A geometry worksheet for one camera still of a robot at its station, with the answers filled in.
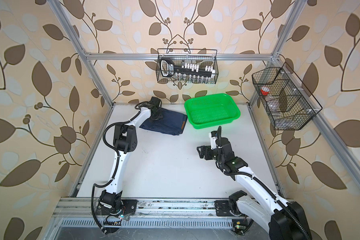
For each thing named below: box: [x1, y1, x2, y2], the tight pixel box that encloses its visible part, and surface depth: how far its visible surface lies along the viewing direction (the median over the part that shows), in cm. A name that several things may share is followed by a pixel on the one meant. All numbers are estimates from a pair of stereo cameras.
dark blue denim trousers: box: [139, 108, 188, 136], surface depth 106 cm
